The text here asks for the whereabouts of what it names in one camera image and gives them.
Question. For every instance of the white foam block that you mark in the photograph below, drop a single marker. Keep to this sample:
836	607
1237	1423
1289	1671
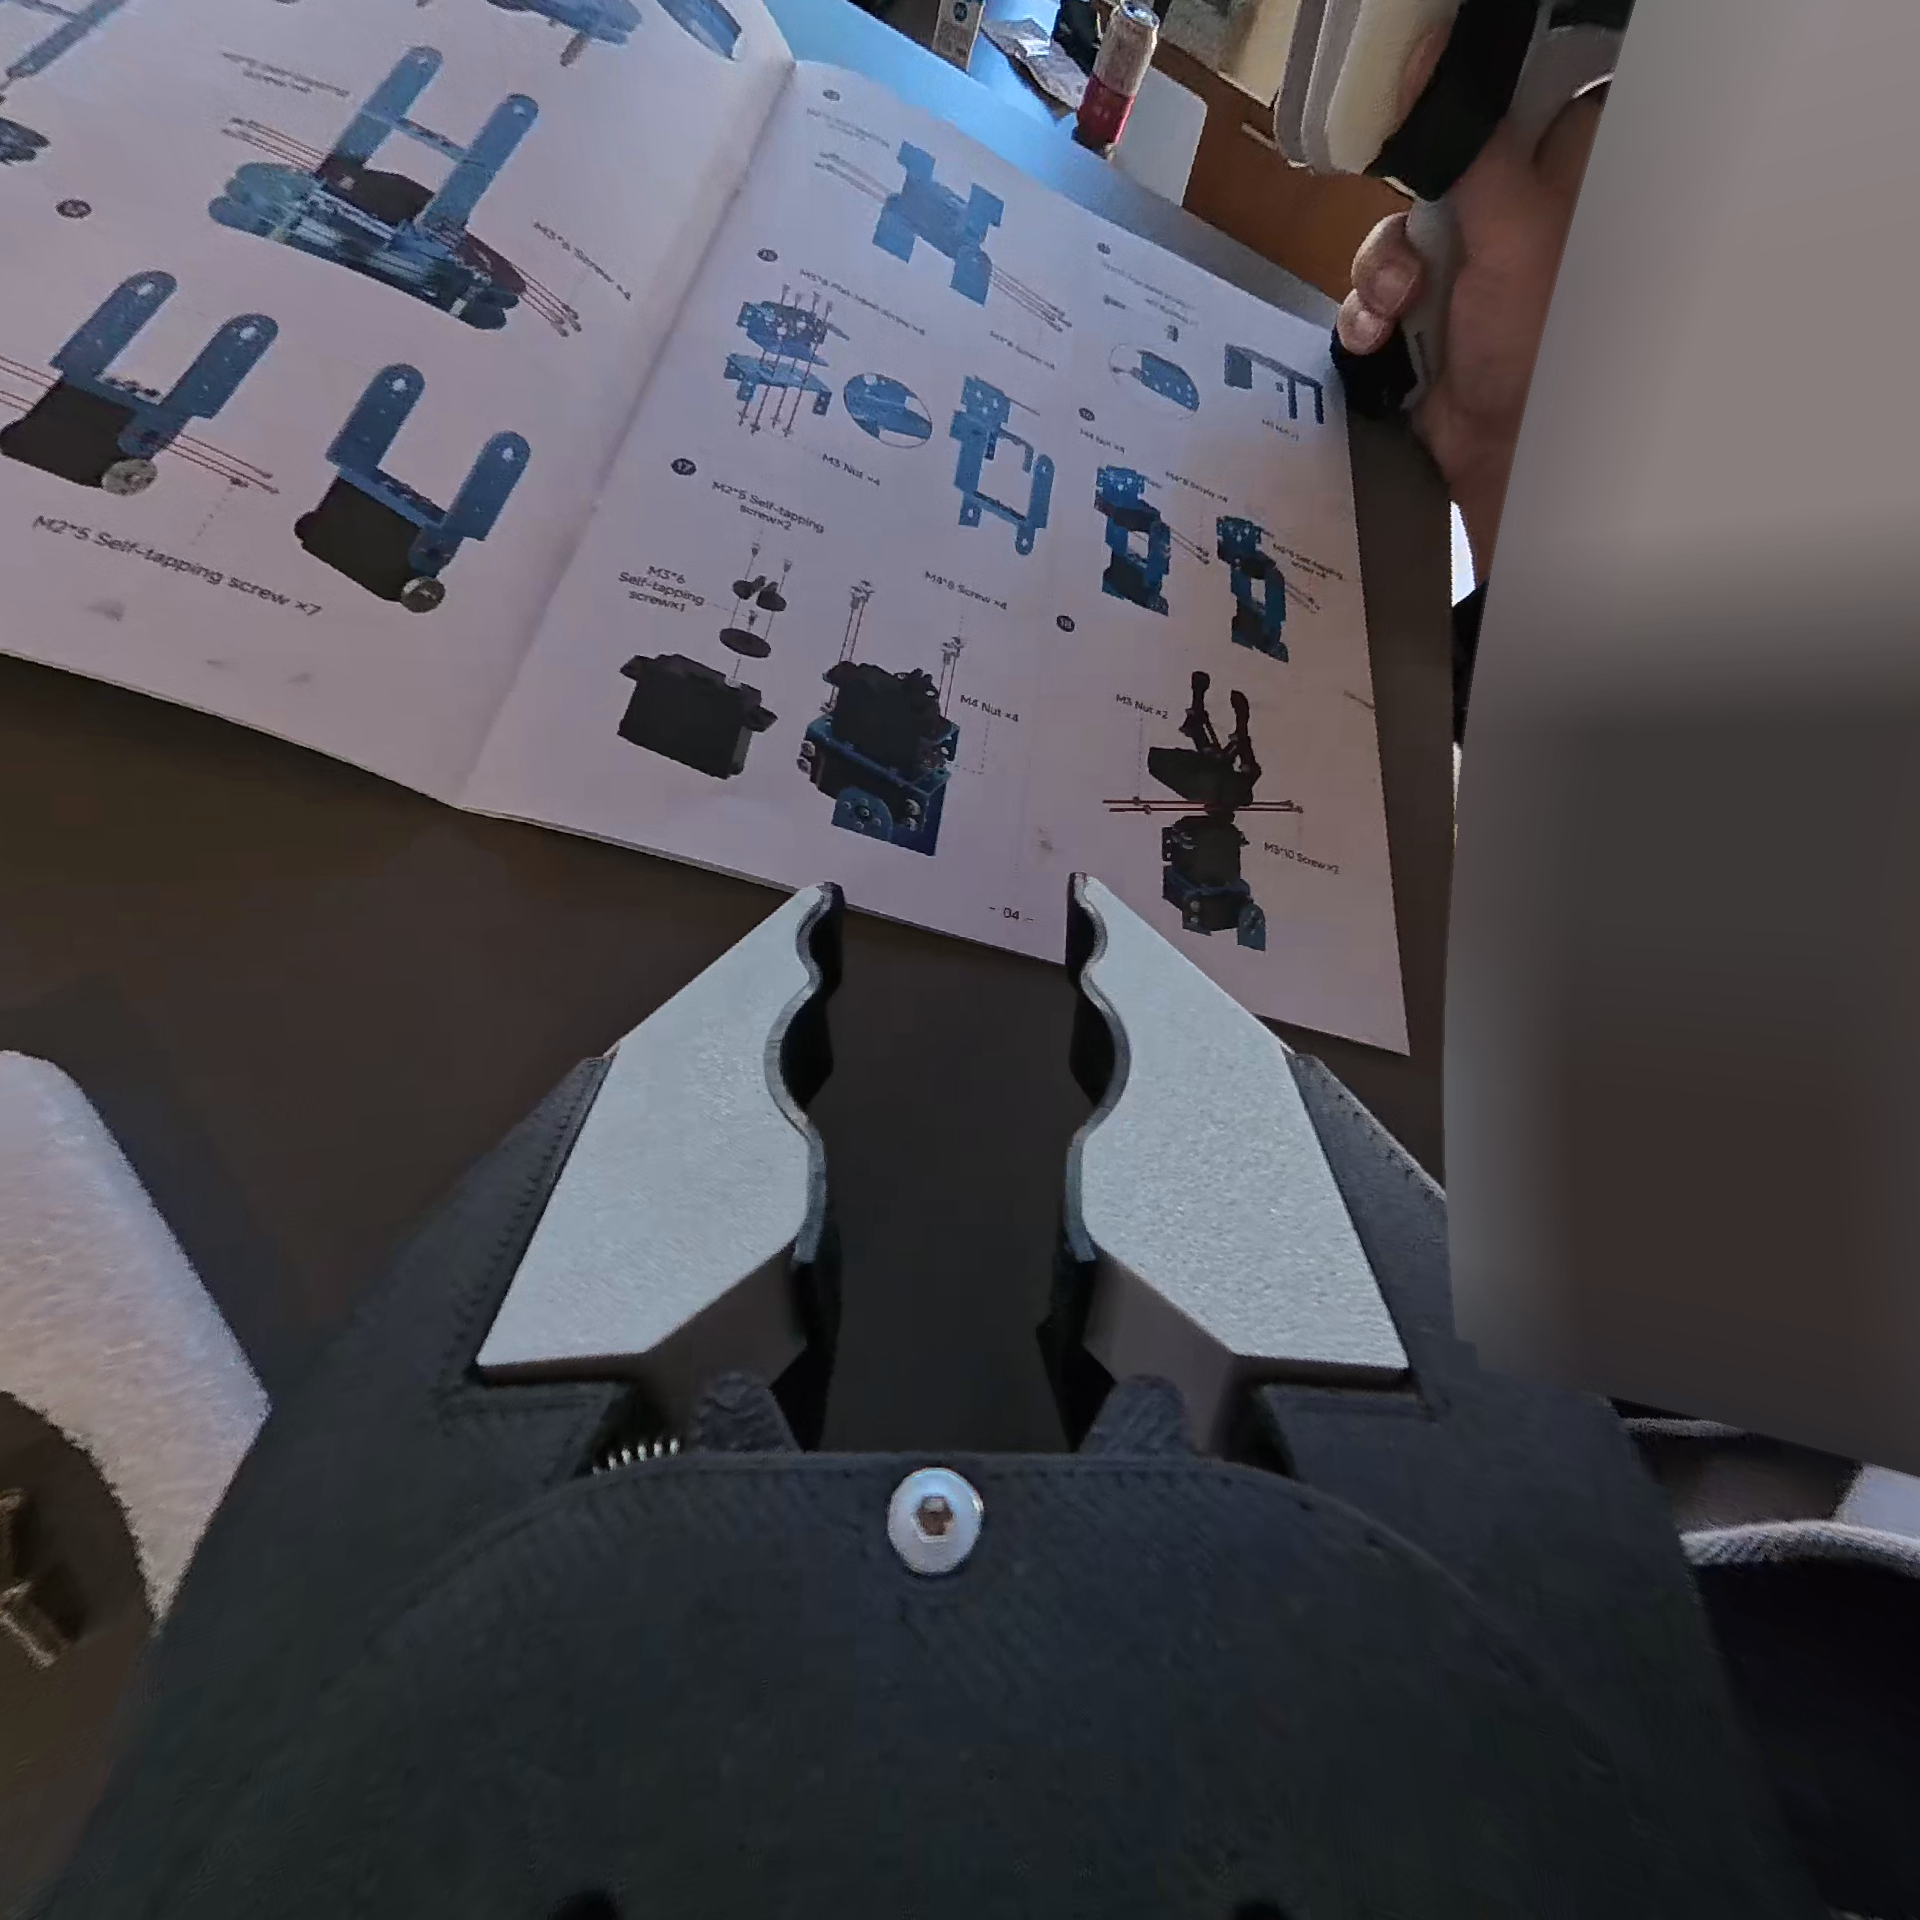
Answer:
106	1277

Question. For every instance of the person's dark clothing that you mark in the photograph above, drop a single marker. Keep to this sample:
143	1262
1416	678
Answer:
1816	1681

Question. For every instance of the white cup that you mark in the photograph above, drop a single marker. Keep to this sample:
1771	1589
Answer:
1161	136

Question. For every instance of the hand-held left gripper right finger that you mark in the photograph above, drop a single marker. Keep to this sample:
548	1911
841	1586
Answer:
1229	1200

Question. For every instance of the red drink can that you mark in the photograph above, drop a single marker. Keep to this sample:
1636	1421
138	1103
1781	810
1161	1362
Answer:
1123	76

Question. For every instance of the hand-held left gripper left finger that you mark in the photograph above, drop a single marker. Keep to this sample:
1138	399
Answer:
674	1200

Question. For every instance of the person's right hand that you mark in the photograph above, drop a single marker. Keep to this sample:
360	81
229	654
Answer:
1506	300

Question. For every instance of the open instruction manual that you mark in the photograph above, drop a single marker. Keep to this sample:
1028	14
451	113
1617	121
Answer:
629	452

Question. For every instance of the small snack packet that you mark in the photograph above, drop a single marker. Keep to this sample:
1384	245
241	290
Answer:
1042	60

